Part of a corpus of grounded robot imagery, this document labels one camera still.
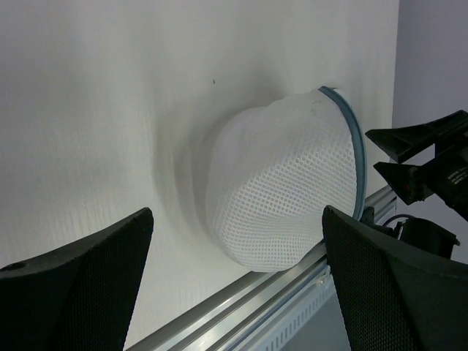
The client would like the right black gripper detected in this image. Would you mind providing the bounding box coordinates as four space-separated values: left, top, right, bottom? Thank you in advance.
365 110 467 219

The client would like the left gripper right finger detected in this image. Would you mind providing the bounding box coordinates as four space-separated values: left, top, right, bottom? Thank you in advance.
322 205 467 350

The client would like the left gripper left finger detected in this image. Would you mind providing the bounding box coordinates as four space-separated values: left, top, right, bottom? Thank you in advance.
1 208 154 350

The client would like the white mesh blue-trim laundry bag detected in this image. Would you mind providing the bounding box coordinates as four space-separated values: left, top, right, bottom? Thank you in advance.
205 86 367 272

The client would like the white slotted cable duct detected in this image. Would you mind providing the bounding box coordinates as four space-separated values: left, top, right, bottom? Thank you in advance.
233 276 336 351

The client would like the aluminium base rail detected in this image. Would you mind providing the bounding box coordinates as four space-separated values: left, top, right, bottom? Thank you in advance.
124 184 399 351

